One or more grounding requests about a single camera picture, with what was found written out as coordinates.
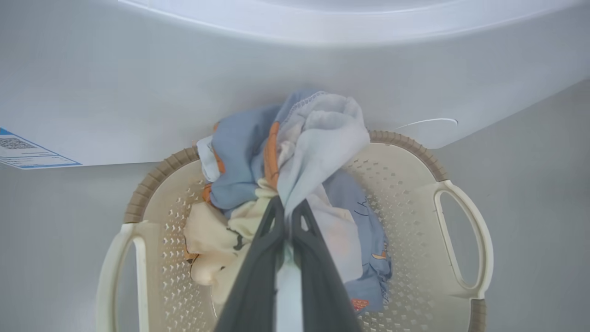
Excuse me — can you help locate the blue energy label sticker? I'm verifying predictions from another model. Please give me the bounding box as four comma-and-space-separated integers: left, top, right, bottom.
0, 128, 83, 170

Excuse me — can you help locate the cream plastic laundry basket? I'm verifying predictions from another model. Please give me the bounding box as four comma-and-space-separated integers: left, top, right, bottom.
95, 130, 494, 332

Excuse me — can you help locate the cream printed garment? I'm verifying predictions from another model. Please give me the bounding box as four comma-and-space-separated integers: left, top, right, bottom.
183, 180, 277, 305

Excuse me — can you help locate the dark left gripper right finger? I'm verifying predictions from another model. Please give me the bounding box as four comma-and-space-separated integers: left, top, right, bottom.
290, 199, 362, 332

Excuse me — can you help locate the white front-load washing machine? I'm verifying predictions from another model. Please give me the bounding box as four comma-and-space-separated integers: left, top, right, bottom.
0, 0, 590, 169

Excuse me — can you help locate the light blue garment orange print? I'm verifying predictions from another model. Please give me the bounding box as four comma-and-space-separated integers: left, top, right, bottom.
197, 91, 370, 332

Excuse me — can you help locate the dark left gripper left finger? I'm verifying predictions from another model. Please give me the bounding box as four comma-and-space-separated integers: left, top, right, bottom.
214, 196, 286, 332

